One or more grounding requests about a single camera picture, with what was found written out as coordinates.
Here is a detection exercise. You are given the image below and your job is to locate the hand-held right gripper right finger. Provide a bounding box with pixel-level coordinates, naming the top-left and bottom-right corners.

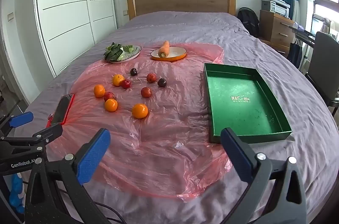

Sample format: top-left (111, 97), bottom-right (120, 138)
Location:
top-left (220, 127), bottom-right (308, 224)

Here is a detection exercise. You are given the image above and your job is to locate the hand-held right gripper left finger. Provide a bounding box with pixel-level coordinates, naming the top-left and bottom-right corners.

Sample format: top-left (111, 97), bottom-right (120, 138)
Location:
top-left (25, 128), bottom-right (112, 224)

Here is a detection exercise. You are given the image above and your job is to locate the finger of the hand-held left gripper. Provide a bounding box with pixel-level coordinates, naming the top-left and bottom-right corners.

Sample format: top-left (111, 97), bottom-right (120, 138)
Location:
top-left (0, 111), bottom-right (34, 138)
top-left (0, 124), bottom-right (63, 156)

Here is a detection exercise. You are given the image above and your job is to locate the orange mandarin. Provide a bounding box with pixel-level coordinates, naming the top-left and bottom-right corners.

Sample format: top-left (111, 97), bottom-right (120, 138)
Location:
top-left (132, 103), bottom-right (149, 119)
top-left (112, 74), bottom-right (125, 87)
top-left (104, 98), bottom-right (118, 112)
top-left (94, 84), bottom-right (106, 98)

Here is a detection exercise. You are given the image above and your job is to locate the green cardboard box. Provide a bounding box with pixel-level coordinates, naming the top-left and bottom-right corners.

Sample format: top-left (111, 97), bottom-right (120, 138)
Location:
top-left (203, 63), bottom-right (292, 144)

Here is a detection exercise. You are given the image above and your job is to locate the person's left hand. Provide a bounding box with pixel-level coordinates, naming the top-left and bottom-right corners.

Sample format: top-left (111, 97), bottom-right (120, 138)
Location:
top-left (9, 174), bottom-right (27, 214)

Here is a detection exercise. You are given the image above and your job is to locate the smartphone with red case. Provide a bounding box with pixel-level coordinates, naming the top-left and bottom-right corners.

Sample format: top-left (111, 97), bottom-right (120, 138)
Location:
top-left (46, 93), bottom-right (75, 128)

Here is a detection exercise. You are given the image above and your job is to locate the pink plastic sheet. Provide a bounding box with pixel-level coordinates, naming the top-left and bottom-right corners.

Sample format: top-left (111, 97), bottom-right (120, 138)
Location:
top-left (48, 43), bottom-right (233, 199)

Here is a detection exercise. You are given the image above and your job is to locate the dark leafy bok choy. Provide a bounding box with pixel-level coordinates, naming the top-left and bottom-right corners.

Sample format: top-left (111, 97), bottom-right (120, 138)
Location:
top-left (103, 42), bottom-right (124, 62)

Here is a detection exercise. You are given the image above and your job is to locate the white plate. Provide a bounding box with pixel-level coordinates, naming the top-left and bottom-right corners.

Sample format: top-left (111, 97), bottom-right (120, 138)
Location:
top-left (104, 44), bottom-right (142, 64)

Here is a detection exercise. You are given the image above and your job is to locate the white wardrobe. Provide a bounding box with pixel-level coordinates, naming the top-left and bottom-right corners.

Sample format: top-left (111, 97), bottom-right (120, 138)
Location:
top-left (34, 0), bottom-right (118, 79)

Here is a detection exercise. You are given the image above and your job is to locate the dark tote bag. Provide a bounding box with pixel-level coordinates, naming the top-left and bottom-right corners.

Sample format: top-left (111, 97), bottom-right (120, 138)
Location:
top-left (286, 39), bottom-right (304, 68)

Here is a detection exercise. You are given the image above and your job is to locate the orange oval dish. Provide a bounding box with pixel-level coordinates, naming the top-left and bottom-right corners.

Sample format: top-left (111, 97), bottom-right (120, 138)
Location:
top-left (150, 47), bottom-right (187, 62)

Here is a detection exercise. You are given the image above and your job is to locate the carrot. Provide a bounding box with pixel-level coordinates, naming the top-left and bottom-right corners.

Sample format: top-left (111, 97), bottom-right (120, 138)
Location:
top-left (159, 40), bottom-right (170, 58)

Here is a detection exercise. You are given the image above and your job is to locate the grey office chair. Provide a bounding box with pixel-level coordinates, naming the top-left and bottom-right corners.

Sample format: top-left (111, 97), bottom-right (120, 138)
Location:
top-left (304, 31), bottom-right (339, 116)

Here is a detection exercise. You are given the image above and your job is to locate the wooden drawer chest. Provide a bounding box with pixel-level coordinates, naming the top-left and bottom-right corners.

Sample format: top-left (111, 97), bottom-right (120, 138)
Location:
top-left (259, 10), bottom-right (295, 56)

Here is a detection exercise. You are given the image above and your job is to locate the black backpack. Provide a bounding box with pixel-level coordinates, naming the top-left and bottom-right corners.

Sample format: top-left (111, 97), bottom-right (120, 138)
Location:
top-left (237, 7), bottom-right (260, 38)

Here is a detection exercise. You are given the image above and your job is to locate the dark desk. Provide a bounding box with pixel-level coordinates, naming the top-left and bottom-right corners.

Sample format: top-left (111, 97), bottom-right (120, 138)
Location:
top-left (289, 23), bottom-right (318, 42)

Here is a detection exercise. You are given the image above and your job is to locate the bed with purple sheet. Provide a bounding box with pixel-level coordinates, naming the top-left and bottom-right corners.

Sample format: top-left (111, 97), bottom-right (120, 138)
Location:
top-left (13, 11), bottom-right (339, 224)

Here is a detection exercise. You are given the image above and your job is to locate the laptop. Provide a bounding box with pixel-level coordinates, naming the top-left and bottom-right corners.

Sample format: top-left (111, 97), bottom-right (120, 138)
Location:
top-left (311, 14), bottom-right (331, 36)

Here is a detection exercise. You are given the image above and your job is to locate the white printer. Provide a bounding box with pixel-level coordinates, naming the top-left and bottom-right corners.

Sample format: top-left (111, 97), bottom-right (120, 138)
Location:
top-left (261, 0), bottom-right (290, 17)

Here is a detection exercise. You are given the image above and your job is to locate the wooden headboard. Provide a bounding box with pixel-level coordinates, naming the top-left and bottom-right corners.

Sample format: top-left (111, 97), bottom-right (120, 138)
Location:
top-left (126, 0), bottom-right (236, 21)

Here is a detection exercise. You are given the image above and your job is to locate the black cable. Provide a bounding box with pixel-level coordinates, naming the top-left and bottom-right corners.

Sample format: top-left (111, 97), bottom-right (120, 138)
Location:
top-left (53, 182), bottom-right (128, 224)

